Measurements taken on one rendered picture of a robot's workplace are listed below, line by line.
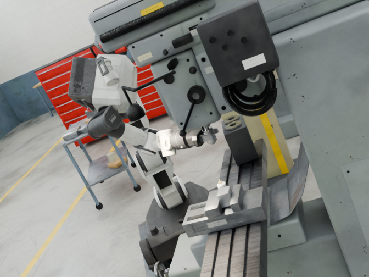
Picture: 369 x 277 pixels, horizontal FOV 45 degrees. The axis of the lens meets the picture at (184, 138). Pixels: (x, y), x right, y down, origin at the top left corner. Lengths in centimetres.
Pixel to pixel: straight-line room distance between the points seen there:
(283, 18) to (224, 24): 32
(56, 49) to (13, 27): 123
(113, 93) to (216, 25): 90
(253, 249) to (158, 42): 84
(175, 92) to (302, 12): 55
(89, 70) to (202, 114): 70
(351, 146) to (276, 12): 54
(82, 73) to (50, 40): 1003
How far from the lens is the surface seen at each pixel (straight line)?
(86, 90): 220
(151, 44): 171
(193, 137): 190
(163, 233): 268
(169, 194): 277
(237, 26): 139
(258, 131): 377
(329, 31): 155
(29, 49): 1259
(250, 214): 182
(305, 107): 162
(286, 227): 193
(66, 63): 716
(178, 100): 177
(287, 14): 165
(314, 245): 200
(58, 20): 1204
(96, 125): 215
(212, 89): 171
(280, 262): 205
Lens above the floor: 189
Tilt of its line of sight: 19 degrees down
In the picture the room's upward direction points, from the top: 25 degrees counter-clockwise
